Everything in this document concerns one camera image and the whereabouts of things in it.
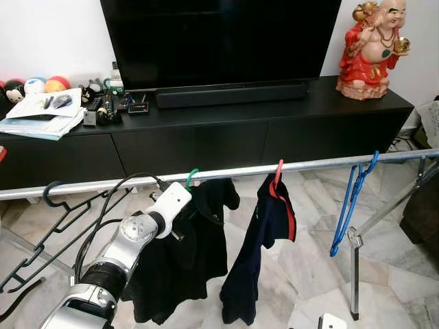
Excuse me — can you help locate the metal clothes rack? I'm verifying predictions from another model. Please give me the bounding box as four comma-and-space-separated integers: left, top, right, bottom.
0, 149, 439, 321

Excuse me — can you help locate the stack of papers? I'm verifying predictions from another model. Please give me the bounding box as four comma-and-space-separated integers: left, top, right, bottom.
0, 88, 87, 141

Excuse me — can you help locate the black TV cabinet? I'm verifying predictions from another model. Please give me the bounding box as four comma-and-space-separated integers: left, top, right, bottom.
0, 75, 416, 192

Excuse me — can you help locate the red plastic hanger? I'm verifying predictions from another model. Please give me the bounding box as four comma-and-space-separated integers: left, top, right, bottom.
273, 159, 285, 193

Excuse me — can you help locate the green plastic hanger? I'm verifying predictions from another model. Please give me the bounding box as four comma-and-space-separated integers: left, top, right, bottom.
185, 168, 200, 190

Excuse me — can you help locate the small green white bottle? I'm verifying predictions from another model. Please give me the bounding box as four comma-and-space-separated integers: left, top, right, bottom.
108, 62, 126, 96

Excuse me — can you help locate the black soundbar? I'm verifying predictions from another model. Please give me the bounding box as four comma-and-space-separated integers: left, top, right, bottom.
155, 82, 310, 110

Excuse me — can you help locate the black television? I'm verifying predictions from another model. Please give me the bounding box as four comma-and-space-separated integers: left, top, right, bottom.
99, 0, 342, 90

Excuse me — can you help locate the navy shirt with red trim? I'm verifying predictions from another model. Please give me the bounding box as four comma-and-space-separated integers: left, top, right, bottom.
219, 175, 298, 326

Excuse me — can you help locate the black plastic hanger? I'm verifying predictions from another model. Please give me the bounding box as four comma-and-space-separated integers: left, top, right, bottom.
0, 180, 134, 295

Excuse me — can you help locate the blue plastic hanger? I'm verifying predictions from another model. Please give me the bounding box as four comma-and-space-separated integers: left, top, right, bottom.
329, 151, 380, 258

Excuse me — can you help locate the small black display box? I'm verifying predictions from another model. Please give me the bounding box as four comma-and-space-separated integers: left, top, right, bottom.
127, 96, 151, 117

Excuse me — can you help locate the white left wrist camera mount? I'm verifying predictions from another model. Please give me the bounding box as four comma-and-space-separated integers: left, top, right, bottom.
146, 181, 193, 228

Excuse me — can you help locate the black shirt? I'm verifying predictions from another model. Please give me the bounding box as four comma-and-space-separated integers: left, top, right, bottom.
120, 178, 241, 325

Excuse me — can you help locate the red laughing Buddha statue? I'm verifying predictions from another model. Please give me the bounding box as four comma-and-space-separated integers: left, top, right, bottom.
335, 0, 413, 102

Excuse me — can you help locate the black remote control holder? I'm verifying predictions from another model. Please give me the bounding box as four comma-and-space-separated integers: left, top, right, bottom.
82, 96, 125, 128

